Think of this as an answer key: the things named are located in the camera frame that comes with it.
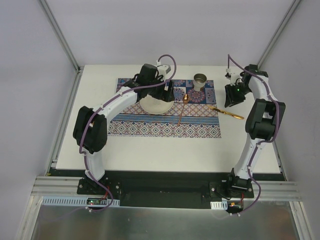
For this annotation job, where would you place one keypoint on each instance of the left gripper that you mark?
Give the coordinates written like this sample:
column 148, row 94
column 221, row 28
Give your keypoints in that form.
column 161, row 90

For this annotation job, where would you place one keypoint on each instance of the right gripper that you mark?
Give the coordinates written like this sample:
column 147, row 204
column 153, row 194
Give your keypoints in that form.
column 233, row 94

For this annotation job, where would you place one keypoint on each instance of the cream plate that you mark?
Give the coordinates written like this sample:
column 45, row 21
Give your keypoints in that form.
column 155, row 106

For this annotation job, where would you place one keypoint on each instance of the gold knife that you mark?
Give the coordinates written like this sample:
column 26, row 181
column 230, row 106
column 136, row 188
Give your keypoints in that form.
column 225, row 112

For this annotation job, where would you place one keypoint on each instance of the metal cup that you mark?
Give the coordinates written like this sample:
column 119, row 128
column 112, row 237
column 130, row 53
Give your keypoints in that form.
column 199, row 81

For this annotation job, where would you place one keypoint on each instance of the copper spoon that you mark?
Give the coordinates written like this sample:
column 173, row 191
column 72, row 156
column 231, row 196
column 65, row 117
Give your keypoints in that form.
column 185, row 100

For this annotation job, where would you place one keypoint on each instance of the patterned cloth placemat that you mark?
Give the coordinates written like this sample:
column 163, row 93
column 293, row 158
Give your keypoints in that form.
column 198, row 121

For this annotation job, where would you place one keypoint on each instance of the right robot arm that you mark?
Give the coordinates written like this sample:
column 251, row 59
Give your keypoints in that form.
column 261, row 126

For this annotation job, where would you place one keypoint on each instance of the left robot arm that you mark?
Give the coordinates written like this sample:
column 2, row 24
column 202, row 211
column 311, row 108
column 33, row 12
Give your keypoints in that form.
column 91, row 126

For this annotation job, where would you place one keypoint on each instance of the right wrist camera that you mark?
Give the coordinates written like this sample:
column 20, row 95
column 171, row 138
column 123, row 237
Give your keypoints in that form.
column 231, row 76

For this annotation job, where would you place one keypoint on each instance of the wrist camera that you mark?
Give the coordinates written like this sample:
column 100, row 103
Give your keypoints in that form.
column 231, row 76
column 163, row 69

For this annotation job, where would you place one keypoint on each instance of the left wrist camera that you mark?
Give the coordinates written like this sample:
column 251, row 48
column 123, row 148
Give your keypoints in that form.
column 163, row 69

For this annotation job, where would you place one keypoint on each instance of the left aluminium frame post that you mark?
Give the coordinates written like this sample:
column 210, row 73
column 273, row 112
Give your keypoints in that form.
column 59, row 34

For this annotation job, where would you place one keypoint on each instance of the aluminium frame post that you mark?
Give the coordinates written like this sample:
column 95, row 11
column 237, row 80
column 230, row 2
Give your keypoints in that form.
column 294, row 5
column 59, row 34

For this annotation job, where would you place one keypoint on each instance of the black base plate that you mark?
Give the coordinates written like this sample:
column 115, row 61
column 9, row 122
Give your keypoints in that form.
column 152, row 189

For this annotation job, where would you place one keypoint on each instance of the right aluminium frame post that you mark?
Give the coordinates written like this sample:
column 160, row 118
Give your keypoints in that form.
column 294, row 5

